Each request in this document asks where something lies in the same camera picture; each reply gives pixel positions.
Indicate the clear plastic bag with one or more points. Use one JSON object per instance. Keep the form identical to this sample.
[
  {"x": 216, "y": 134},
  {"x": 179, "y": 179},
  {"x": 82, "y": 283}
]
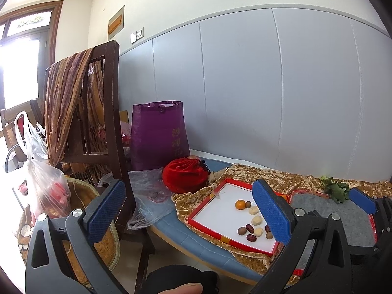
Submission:
[{"x": 150, "y": 196}]

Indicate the orange tangerine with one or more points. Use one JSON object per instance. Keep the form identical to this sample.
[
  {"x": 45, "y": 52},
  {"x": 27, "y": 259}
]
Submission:
[
  {"x": 239, "y": 205},
  {"x": 283, "y": 197}
]

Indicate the white wall switch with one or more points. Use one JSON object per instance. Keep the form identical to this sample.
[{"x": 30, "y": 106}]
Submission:
[{"x": 136, "y": 35}]

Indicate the red square tray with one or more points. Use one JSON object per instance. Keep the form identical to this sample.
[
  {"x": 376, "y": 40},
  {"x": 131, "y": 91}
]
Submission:
[{"x": 214, "y": 214}]

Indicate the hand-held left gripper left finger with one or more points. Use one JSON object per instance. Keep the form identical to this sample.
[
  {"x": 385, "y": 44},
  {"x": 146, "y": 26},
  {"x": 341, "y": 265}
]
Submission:
[{"x": 105, "y": 208}]

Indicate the large wrinkled red date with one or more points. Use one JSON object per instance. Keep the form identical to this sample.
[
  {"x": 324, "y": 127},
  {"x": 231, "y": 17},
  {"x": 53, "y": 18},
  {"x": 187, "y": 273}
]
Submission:
[{"x": 251, "y": 237}]

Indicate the orange framed wall panel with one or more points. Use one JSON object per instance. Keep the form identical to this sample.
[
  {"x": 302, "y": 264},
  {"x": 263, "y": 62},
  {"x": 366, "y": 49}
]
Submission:
[{"x": 116, "y": 23}]

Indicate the pink plastic bag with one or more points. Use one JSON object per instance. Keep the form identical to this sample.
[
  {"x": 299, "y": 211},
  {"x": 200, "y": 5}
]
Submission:
[{"x": 125, "y": 131}]

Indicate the striped brown cloth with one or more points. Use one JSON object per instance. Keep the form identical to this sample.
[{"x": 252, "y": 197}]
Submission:
[{"x": 61, "y": 104}]

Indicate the round pale pastry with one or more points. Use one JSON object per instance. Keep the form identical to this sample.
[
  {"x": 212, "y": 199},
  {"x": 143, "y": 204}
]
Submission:
[
  {"x": 256, "y": 220},
  {"x": 253, "y": 210},
  {"x": 259, "y": 232}
]

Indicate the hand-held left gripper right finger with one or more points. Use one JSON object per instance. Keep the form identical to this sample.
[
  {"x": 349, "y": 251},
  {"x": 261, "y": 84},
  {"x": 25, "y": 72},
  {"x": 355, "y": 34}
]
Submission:
[{"x": 271, "y": 214}]

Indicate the black garment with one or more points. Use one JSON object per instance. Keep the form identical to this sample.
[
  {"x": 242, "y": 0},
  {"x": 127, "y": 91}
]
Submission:
[{"x": 171, "y": 275}]

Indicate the grey felt mat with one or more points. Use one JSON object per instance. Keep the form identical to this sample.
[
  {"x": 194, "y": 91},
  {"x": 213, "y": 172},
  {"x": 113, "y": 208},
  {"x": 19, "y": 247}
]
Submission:
[{"x": 321, "y": 202}]

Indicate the purple tote bag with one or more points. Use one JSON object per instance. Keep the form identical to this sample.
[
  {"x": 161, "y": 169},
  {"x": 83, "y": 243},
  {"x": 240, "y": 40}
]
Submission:
[{"x": 156, "y": 137}]

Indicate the white plastic bag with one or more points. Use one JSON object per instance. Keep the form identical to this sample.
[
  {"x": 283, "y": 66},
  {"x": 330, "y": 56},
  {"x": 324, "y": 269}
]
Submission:
[{"x": 39, "y": 174}]

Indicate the blue round table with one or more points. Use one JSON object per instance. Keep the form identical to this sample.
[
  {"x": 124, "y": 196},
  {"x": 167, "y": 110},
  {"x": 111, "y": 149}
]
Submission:
[{"x": 183, "y": 242}]

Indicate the grey felt tray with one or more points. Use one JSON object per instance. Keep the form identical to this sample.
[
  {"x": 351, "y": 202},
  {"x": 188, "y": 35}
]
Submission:
[{"x": 372, "y": 222}]

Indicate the green bok choy bunch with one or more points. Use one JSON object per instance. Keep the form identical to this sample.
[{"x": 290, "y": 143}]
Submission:
[{"x": 337, "y": 190}]

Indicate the gold velvet tablecloth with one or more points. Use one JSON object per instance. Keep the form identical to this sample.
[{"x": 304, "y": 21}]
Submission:
[{"x": 306, "y": 179}]

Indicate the person's left hand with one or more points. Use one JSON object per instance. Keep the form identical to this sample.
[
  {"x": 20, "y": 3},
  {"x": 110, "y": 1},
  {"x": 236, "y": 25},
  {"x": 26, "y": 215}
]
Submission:
[{"x": 186, "y": 289}]

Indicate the wooden framed window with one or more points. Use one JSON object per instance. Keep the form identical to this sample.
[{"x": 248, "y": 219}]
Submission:
[{"x": 21, "y": 67}]

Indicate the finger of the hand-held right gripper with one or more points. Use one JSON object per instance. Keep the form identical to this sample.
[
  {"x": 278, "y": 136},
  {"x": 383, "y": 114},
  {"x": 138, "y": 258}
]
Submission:
[
  {"x": 382, "y": 235},
  {"x": 363, "y": 200}
]

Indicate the dark wooden chair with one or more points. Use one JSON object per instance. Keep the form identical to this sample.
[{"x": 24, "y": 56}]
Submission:
[
  {"x": 115, "y": 113},
  {"x": 9, "y": 134}
]

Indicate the round straw cushion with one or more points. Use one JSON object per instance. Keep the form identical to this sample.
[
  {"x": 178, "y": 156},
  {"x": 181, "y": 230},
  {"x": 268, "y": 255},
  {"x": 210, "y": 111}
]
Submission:
[{"x": 104, "y": 251}]

